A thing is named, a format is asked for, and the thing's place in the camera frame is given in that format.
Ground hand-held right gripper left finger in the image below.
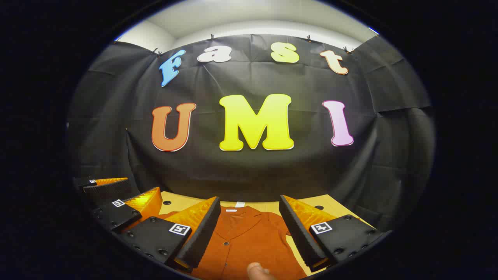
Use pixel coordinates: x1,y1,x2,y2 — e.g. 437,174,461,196
123,196,221,273

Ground black backdrop cloth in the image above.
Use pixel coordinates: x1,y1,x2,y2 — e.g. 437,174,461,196
67,34,435,234

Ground orange button-up jacket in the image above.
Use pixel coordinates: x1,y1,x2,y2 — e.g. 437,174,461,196
158,206,308,280

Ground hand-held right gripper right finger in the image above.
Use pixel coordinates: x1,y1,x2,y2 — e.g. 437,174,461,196
279,194,389,273

